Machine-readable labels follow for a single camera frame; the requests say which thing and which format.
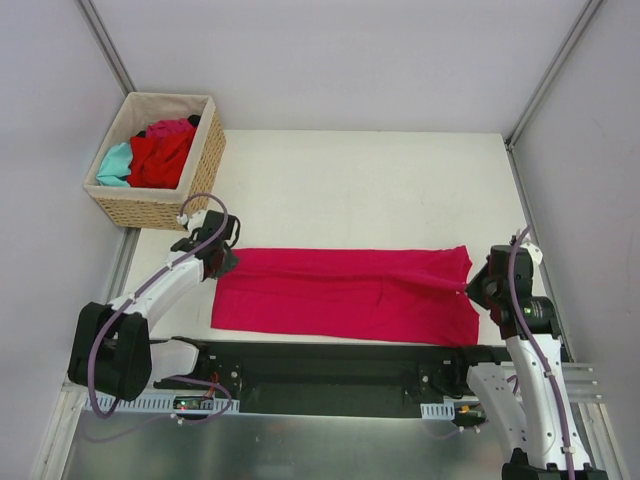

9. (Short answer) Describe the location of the red t shirt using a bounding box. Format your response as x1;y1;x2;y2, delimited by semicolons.
127;128;196;190

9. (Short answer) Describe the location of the magenta t shirt in basket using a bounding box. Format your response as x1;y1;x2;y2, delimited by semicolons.
145;118;196;139

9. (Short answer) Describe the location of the aluminium frame rail right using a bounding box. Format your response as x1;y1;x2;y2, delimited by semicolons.
504;0;606;152

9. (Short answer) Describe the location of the left slotted cable duct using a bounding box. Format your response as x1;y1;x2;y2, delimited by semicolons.
115;393;240;415

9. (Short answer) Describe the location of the wicker basket with cloth liner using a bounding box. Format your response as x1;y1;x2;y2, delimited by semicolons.
84;92;226;230

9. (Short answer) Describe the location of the slotted cable duct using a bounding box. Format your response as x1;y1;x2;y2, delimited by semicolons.
420;402;456;421
115;393;240;415

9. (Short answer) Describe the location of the right slotted cable duct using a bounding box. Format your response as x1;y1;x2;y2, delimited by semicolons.
420;402;456;421

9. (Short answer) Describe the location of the magenta t shirt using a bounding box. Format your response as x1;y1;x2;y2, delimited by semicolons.
145;118;196;139
211;246;480;347

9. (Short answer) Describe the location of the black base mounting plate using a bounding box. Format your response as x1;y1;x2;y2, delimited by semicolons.
94;335;551;419

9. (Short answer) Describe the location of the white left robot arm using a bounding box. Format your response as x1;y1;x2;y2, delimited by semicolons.
67;210;241;416

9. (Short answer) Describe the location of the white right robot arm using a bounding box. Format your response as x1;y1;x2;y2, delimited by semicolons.
430;243;608;479

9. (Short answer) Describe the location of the aluminium frame rail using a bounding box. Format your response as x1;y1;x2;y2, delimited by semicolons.
74;0;137;96
504;0;606;152

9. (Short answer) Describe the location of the aluminium frame rail left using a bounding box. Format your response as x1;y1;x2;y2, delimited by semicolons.
74;0;137;96

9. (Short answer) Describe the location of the turquoise t shirt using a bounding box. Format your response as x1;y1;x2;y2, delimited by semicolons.
96;142;133;188

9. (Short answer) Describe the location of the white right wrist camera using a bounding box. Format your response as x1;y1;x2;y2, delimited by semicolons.
509;231;544;266

